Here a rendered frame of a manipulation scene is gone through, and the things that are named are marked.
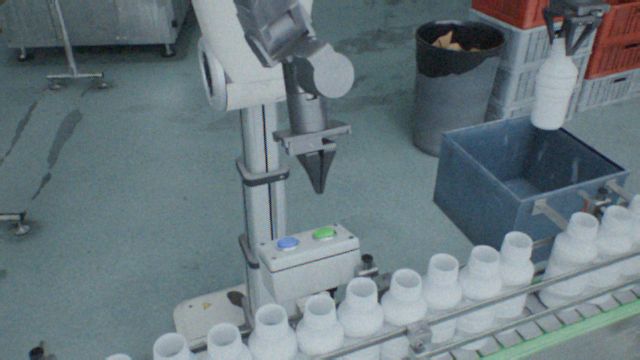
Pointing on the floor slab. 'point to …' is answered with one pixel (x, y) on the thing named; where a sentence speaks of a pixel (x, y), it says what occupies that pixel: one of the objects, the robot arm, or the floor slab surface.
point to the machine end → (92, 23)
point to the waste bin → (452, 79)
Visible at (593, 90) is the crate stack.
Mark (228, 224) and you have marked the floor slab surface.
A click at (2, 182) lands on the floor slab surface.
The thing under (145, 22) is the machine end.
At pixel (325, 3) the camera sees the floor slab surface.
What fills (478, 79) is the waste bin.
